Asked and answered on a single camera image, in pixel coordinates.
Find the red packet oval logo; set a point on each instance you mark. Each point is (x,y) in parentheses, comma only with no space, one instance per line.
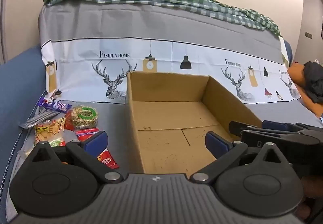
(108,159)

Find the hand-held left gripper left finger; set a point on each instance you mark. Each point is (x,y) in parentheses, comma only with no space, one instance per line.
(96,141)

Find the clear packet green label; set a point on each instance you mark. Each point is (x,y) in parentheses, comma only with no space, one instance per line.
(56,142)

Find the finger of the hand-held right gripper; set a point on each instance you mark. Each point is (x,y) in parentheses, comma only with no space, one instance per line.
(277,139)
(275,125)

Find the narrow red packet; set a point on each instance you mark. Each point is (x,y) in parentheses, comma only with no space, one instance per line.
(68,124)

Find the yellow biscuit packet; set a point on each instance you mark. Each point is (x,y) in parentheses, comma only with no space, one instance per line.
(48,130)

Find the round rice cake green label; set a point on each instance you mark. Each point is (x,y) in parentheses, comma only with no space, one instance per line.
(84,115)

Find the black cloth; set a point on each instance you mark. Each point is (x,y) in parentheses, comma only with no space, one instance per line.
(314,77)

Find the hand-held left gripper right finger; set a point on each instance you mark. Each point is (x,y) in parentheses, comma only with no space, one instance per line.
(216,143)

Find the grey deer print sheet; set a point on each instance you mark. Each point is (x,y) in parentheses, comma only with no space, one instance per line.
(126,22)

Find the person's right hand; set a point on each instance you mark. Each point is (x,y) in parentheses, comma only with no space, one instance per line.
(314,187)

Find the purple snack packet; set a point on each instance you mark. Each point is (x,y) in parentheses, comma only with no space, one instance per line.
(59,107)

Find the wall switch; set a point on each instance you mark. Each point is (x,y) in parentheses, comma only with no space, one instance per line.
(308,35)

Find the red packet white print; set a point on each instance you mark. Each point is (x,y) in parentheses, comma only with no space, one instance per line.
(85,133)

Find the orange cushion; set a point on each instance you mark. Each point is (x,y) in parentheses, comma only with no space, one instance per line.
(297,75)

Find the cardboard box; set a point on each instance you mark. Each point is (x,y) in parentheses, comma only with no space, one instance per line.
(164,118)

